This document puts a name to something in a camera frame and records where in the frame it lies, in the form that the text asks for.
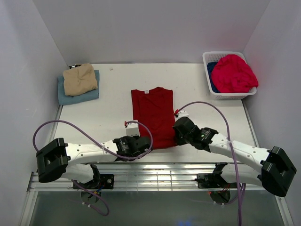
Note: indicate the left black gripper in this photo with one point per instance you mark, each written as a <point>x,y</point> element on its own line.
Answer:
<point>128,137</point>

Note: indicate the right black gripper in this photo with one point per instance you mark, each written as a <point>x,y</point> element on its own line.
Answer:
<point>178,141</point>

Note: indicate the dark red t shirt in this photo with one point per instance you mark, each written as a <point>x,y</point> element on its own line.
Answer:
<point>155,110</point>

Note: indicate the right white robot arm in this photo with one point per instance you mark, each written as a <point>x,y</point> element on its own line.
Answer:
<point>271,168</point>

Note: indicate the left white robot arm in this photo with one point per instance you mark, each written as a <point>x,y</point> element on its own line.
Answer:
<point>75,161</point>

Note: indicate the dark blue t shirt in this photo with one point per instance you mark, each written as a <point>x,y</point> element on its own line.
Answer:
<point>210,67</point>

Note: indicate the pink crumpled t shirt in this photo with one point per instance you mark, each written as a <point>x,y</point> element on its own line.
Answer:
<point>231,74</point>

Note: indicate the white plastic basket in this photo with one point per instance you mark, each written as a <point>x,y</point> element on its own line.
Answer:
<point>215,56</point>

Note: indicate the folded light blue t shirt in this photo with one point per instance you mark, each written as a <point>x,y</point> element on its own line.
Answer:
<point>69,100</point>

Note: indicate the folded beige t shirt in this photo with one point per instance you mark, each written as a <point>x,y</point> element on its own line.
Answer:
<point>79,80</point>

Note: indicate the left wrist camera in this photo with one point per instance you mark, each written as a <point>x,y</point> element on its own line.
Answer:
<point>132,128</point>

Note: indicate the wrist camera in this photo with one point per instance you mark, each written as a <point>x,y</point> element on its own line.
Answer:
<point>132,128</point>
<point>181,113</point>

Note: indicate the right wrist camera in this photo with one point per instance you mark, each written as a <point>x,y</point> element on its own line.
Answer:
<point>181,113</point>

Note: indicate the aluminium rail frame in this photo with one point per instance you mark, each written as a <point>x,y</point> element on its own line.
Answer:
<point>143,195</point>

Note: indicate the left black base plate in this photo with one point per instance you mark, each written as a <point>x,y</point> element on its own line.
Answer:
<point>104,181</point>

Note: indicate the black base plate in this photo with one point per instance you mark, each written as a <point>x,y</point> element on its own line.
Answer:
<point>213,181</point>
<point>104,181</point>

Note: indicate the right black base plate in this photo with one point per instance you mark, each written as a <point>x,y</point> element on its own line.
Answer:
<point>213,181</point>

